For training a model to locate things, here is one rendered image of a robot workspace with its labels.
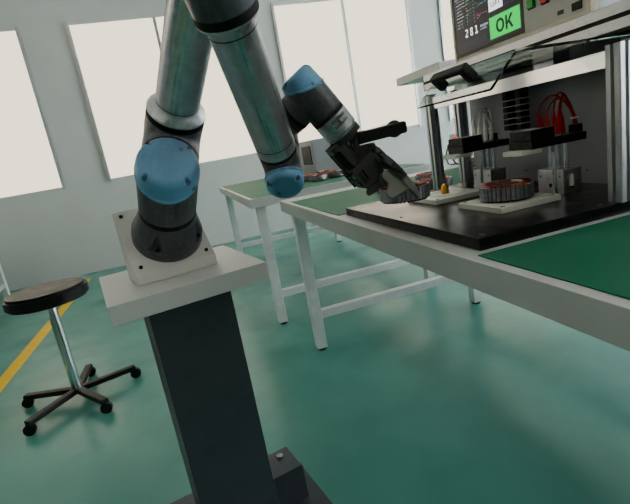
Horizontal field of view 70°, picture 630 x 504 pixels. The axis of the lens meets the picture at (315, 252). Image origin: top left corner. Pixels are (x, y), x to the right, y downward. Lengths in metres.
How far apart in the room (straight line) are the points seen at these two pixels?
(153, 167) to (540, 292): 0.67
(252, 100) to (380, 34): 5.60
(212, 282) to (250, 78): 0.41
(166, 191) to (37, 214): 4.93
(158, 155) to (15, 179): 4.93
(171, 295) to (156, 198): 0.19
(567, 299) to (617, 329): 0.07
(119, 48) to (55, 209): 1.88
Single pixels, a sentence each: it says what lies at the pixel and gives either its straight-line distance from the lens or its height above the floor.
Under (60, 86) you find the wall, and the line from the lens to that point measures 5.74.
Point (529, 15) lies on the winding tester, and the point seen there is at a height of 1.16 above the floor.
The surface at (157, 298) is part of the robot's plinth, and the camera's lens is 0.92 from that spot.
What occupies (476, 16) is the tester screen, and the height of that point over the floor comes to 1.21.
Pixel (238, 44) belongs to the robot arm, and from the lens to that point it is 0.71.
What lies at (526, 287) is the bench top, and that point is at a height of 0.73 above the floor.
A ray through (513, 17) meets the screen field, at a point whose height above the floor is 1.17.
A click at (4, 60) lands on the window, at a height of 2.33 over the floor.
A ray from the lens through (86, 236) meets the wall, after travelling 5.70.
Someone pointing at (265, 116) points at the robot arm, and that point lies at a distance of 0.78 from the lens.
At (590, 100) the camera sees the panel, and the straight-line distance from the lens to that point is 1.25.
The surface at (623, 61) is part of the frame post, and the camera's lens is 0.99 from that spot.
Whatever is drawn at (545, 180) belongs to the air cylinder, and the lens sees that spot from 1.17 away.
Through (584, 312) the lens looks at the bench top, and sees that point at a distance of 0.62.
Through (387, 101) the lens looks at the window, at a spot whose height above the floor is 1.35.
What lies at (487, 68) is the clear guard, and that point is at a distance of 0.91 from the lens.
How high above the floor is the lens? 0.97
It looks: 13 degrees down
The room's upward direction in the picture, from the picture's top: 10 degrees counter-clockwise
